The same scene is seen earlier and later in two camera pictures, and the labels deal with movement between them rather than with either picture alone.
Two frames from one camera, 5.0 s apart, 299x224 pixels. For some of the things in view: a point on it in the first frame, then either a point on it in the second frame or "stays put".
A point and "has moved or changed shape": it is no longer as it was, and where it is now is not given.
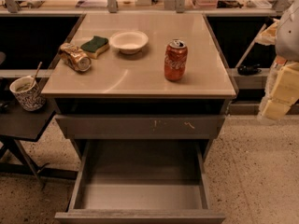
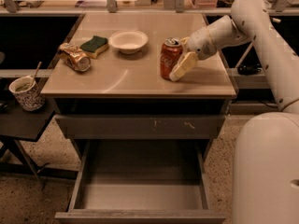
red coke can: x=176 y=56 has moved or changed shape
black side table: x=18 y=124 stays put
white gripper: x=288 y=35 → x=200 y=44
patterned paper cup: x=27 y=92 stays put
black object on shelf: x=249 y=69 stays put
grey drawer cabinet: x=140 y=77 stays put
